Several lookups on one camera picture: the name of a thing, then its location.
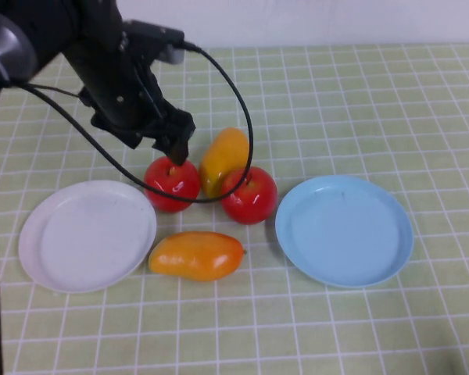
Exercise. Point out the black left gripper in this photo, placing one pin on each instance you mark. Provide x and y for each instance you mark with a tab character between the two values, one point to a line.
129	109

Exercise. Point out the red apple with orange base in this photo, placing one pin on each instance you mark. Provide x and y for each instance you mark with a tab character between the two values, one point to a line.
160	179

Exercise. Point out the green checked tablecloth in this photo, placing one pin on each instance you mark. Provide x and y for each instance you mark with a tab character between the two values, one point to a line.
336	97

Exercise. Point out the orange mango with stem tip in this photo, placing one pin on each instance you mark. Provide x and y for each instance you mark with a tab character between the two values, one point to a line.
195	258

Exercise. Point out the light blue round plate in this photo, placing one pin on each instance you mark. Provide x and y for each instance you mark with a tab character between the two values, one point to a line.
344	234

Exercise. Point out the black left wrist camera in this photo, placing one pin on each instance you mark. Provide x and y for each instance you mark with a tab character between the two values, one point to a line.
152	35

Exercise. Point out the white round plate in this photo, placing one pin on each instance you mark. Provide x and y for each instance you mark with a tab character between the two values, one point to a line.
86	242

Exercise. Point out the red apple with short stem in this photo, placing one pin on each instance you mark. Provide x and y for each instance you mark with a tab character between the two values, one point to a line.
252	205

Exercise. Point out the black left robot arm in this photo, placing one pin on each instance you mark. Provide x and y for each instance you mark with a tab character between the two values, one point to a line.
43	23

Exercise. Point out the yellow orange mango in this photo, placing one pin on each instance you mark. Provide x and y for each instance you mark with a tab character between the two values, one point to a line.
223	152

